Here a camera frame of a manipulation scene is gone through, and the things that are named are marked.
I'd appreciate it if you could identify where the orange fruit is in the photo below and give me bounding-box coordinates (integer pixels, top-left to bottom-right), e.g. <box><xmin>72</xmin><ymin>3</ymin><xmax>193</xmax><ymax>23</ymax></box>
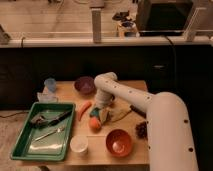
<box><xmin>89</xmin><ymin>117</ymin><xmax>101</xmax><ymax>131</ymax></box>

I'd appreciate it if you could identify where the orange bowl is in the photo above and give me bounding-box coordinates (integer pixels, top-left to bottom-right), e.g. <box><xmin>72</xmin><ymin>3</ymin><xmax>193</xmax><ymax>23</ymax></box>
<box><xmin>105</xmin><ymin>129</ymin><xmax>133</xmax><ymax>157</ymax></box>

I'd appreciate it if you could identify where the black monitor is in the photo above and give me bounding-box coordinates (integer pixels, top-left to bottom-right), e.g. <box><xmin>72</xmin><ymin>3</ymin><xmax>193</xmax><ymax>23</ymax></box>
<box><xmin>136</xmin><ymin>0</ymin><xmax>193</xmax><ymax>31</ymax></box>

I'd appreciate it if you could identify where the clear plastic bag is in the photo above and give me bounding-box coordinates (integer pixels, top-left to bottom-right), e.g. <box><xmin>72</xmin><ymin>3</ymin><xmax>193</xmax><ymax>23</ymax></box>
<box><xmin>37</xmin><ymin>93</ymin><xmax>58</xmax><ymax>103</ymax></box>

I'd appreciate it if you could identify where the purple bowl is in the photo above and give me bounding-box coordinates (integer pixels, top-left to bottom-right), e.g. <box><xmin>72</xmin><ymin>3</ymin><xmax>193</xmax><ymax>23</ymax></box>
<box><xmin>74</xmin><ymin>76</ymin><xmax>96</xmax><ymax>95</ymax></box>

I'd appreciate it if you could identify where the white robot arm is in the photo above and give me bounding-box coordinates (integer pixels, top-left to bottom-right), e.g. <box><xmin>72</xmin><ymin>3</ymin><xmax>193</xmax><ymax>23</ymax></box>
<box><xmin>94</xmin><ymin>72</ymin><xmax>199</xmax><ymax>171</ymax></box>

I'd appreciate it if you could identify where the yellow banana piece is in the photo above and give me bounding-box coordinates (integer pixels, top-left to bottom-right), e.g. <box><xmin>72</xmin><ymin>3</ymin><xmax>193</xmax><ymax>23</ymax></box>
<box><xmin>99</xmin><ymin>107</ymin><xmax>131</xmax><ymax>124</ymax></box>

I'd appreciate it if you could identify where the dark grape bunch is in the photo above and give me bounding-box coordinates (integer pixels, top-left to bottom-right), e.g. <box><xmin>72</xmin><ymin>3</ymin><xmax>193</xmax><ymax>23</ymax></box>
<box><xmin>135</xmin><ymin>122</ymin><xmax>147</xmax><ymax>139</ymax></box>

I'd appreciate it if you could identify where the blue plastic cup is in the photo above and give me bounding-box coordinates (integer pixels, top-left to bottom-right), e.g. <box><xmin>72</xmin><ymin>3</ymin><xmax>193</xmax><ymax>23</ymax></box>
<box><xmin>44</xmin><ymin>78</ymin><xmax>56</xmax><ymax>92</ymax></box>

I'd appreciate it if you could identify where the grey object in tray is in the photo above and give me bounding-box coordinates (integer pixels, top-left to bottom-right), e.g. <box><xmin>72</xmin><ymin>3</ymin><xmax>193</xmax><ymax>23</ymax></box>
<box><xmin>30</xmin><ymin>114</ymin><xmax>47</xmax><ymax>127</ymax></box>

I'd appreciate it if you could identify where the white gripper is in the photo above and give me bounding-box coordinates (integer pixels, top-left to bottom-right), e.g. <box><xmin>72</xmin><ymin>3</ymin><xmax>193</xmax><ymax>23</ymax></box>
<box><xmin>95</xmin><ymin>89</ymin><xmax>114</xmax><ymax>109</ymax></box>

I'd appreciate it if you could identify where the teal sponge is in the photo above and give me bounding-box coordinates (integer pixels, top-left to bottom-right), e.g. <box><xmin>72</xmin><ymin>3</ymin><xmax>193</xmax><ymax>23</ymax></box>
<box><xmin>89</xmin><ymin>107</ymin><xmax>100</xmax><ymax>118</ymax></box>

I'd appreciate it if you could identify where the green plastic tray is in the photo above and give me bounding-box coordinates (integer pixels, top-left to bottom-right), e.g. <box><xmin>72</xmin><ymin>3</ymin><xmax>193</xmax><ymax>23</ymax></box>
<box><xmin>10</xmin><ymin>102</ymin><xmax>76</xmax><ymax>162</ymax></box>

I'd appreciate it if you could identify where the white cup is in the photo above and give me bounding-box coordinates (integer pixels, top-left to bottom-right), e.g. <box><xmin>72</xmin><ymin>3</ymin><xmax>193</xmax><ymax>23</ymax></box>
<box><xmin>70</xmin><ymin>135</ymin><xmax>88</xmax><ymax>156</ymax></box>

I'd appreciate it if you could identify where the orange carrot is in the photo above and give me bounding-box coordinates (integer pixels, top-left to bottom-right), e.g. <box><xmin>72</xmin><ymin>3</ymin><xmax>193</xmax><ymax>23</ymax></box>
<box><xmin>77</xmin><ymin>101</ymin><xmax>92</xmax><ymax>121</ymax></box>

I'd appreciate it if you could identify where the black handled knife in tray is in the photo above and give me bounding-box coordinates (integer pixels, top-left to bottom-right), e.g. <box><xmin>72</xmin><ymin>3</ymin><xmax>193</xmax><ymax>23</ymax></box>
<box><xmin>48</xmin><ymin>110</ymin><xmax>71</xmax><ymax>126</ymax></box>

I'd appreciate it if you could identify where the silver fork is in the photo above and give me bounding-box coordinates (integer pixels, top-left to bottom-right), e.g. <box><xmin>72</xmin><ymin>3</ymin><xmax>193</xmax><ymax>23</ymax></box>
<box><xmin>33</xmin><ymin>126</ymin><xmax>65</xmax><ymax>141</ymax></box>

